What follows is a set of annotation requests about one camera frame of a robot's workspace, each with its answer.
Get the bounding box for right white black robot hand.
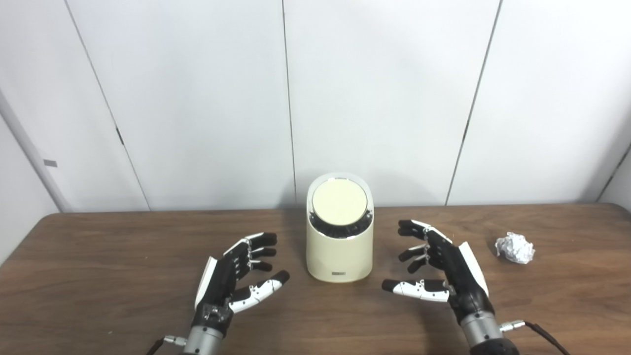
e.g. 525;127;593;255
382;219;495;326

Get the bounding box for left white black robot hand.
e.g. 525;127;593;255
194;232;290;339

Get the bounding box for white paper ball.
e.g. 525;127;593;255
495;232;536;265

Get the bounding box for cream-colored bin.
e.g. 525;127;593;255
306;173;374;284

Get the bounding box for round cream bin lid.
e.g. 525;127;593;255
312;179;368;227

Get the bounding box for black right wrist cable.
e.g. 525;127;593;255
499;319;572;355

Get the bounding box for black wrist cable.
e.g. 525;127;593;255
499;319;572;355
146;335;188;355

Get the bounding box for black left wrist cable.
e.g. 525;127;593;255
146;335;188;355

